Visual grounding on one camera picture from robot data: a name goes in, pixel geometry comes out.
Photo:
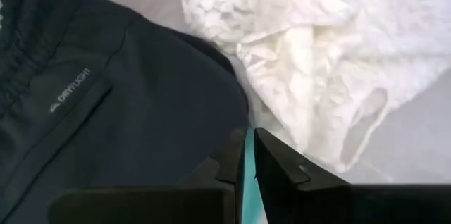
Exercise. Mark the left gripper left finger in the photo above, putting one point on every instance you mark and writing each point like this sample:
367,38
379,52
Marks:
158,206

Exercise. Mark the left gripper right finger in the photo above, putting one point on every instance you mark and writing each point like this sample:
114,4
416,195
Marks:
352,204

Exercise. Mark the white lace garment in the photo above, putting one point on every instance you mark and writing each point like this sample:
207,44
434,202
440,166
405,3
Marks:
317,41

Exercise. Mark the black garment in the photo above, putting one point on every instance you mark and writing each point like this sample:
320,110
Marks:
123,111

